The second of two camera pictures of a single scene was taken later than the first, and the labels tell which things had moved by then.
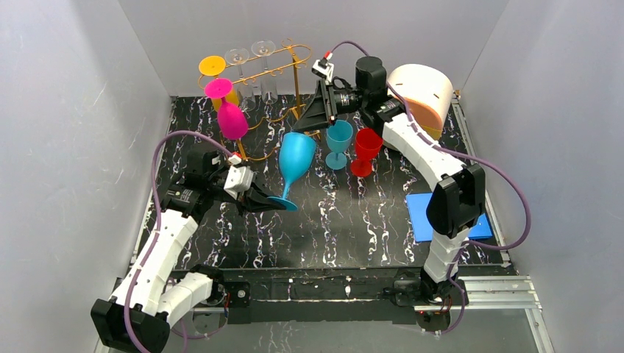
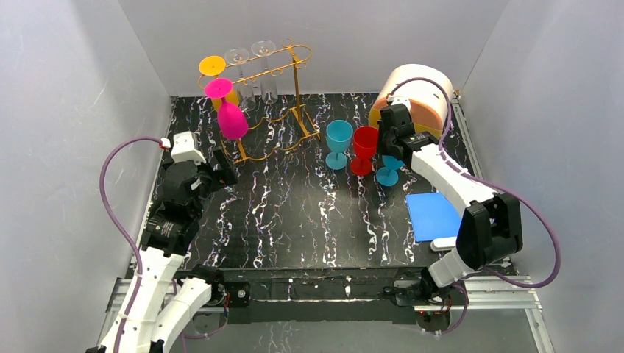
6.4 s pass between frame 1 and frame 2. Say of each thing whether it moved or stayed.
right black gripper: moved
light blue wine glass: stayed
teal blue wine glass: moved
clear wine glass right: stayed
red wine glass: stayed
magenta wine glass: stayed
